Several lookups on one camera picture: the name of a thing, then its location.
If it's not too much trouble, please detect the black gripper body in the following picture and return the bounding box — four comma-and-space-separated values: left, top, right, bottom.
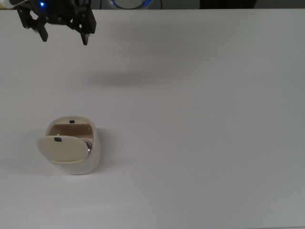
32, 4, 78, 26

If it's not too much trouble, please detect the round white blue-rimmed object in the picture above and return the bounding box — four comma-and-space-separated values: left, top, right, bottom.
101, 0, 153, 10

